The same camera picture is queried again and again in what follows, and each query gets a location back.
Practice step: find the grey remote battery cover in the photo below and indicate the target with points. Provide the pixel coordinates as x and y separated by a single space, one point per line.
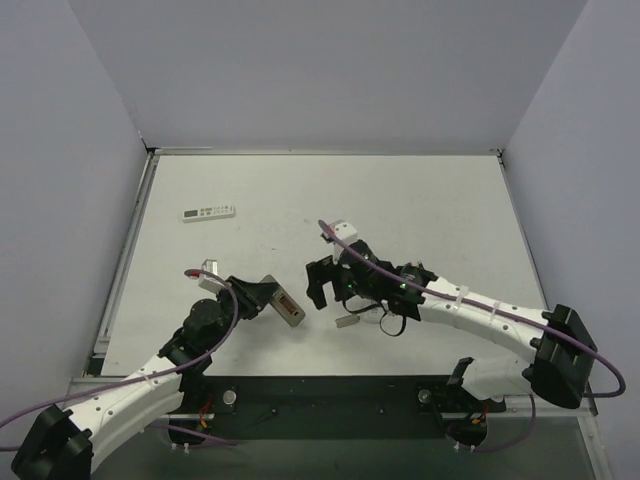
347 321

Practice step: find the grey beige remote control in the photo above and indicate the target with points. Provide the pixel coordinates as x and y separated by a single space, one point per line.
285 305

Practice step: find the white remote with display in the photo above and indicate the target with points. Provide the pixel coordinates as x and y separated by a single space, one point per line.
219 212

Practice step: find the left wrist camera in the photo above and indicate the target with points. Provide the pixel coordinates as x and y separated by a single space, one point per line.
206 277

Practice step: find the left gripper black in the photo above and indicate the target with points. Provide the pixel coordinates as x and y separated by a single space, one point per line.
250 295

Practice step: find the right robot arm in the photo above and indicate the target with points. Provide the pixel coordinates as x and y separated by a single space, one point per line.
550 352

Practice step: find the aluminium frame rail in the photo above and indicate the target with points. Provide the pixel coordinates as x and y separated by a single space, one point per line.
214 397

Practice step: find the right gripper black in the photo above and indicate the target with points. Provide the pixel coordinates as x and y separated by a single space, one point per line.
331 280

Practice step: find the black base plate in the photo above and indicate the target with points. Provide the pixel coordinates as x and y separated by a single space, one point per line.
311 424

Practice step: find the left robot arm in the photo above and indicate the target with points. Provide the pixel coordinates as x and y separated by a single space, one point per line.
70 438

